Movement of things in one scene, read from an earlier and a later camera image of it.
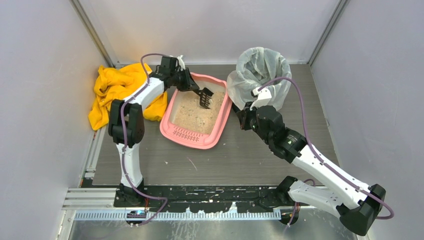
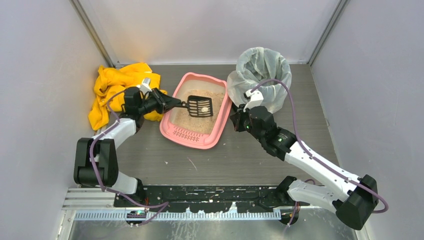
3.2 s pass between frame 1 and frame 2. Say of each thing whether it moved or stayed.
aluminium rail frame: stayed
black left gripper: moved
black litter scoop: moved
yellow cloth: stayed
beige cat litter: stayed
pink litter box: stayed
